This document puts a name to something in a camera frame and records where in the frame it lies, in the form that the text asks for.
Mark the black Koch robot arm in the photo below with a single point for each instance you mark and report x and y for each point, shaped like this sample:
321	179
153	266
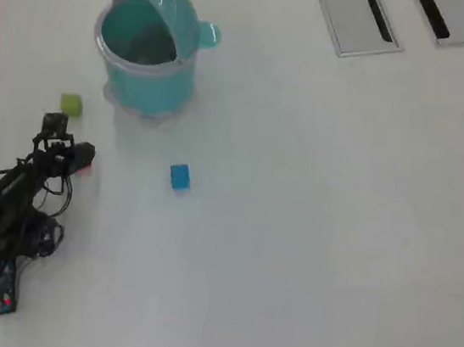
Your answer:
12	183

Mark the green lego block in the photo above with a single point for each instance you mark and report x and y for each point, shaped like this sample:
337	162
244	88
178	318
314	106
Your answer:
72	103

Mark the blue controller circuit board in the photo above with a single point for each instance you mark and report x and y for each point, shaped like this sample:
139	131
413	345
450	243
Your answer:
3	284

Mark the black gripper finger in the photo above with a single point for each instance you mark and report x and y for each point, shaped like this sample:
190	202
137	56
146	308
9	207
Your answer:
85	150
80	162

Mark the red lego block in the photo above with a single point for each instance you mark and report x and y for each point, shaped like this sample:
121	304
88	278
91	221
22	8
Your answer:
86	169

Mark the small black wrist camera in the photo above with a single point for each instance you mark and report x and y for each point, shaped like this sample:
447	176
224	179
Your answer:
54	123

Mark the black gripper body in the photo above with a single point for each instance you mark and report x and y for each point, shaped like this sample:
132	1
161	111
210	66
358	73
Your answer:
56	157

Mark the teal whale-shaped bin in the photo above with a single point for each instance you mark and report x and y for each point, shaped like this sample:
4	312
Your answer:
149	85

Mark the blue lego block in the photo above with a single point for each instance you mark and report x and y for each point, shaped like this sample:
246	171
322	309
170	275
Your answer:
180	176

